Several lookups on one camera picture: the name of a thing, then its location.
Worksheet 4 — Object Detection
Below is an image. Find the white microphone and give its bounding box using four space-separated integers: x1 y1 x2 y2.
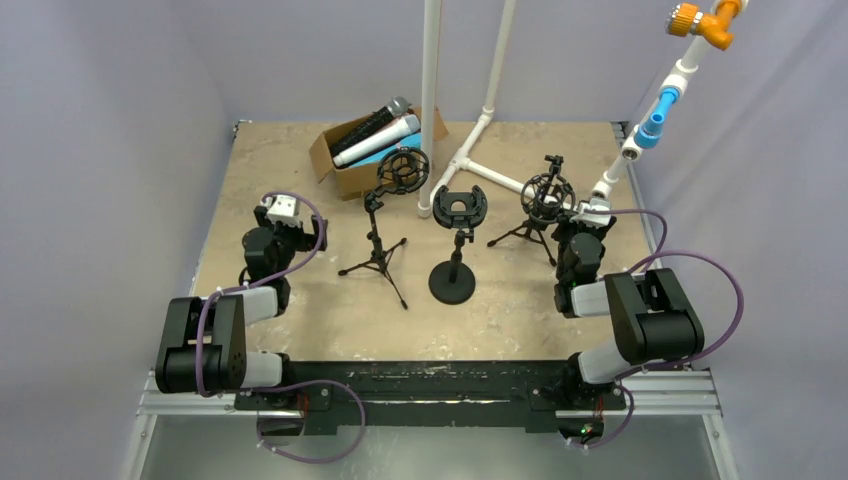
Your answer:
332 114 420 168

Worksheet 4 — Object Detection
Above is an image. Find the aluminium rail frame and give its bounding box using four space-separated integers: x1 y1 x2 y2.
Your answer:
122 120 740 480

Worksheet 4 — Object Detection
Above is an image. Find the black sparkly microphone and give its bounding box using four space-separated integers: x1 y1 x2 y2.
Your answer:
329 96 410 156

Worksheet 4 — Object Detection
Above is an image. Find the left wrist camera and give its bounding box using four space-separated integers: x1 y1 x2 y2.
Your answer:
266 197 300 226

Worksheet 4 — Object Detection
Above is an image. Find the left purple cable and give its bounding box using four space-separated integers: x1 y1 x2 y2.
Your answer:
193 192 367 466

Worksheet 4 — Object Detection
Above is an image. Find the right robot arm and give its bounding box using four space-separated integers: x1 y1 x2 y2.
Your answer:
552 219 705 408

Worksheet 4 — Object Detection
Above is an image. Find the tripod shock mount stand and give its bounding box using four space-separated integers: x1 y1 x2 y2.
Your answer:
487 155 577 266
337 146 431 311

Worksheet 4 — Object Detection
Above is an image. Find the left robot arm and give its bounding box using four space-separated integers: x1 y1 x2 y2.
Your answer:
155 216 328 395

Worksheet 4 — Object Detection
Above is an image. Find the round base mic stand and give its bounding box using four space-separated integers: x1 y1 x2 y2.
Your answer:
428 185 488 305

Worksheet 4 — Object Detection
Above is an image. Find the white PVC pipe frame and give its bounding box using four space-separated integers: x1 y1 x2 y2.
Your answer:
417 0 522 218

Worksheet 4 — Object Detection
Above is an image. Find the PVC pipe with coloured fittings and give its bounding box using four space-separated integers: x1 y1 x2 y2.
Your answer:
592 0 749 200

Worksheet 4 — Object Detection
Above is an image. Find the blue microphone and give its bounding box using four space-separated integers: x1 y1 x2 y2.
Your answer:
359 132 421 165

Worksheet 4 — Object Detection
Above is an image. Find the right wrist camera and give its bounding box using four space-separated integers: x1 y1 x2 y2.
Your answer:
570 198 611 228

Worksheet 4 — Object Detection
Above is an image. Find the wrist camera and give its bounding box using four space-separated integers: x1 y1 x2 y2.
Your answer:
266 197 300 226
570 198 611 228

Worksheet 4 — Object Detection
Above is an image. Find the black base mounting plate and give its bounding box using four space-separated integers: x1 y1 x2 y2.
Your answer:
235 360 627 440

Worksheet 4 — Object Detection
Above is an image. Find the cardboard box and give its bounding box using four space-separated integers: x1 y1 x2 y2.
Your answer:
308 105 450 201

